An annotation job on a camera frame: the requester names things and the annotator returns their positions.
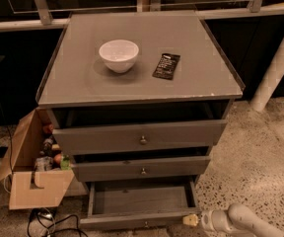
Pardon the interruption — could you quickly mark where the grey bottom drawer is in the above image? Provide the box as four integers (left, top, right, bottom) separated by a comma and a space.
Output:
80, 177, 200, 230

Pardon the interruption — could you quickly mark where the grey drawer cabinet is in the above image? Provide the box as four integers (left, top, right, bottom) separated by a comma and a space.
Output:
35, 11, 246, 183

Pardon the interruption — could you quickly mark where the black cable on floor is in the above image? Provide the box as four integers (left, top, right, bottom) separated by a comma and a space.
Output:
27, 207, 83, 237

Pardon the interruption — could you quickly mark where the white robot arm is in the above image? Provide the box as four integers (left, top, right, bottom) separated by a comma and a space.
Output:
182, 203, 284, 237

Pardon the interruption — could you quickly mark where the grey drawer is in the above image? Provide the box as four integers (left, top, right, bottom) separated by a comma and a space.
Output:
80, 177, 200, 230
53, 119, 227, 155
71, 156, 211, 182

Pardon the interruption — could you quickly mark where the green bottle in box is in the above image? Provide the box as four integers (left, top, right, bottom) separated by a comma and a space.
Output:
60, 155, 71, 170

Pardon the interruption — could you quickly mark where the grey top drawer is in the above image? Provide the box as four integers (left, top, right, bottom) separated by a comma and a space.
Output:
53, 119, 227, 155

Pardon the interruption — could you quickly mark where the white ceramic bowl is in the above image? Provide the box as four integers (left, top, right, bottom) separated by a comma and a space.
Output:
99, 39, 139, 73

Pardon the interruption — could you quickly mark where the red apple in box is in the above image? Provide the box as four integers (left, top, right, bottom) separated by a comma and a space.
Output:
53, 153, 62, 165

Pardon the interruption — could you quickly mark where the grey middle drawer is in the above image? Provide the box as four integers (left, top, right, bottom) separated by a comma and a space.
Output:
71, 156, 211, 182

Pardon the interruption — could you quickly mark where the white diagonal post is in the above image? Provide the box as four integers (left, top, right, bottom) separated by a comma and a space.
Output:
250, 38, 284, 112

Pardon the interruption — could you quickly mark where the clear jar in box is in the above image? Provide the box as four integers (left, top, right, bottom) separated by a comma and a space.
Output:
35, 156, 53, 172

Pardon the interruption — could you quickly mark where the black snack packet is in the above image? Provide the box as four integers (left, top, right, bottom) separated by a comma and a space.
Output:
152, 53, 180, 80

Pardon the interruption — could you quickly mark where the open cardboard box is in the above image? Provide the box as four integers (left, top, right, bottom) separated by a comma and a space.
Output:
0, 109, 75, 210

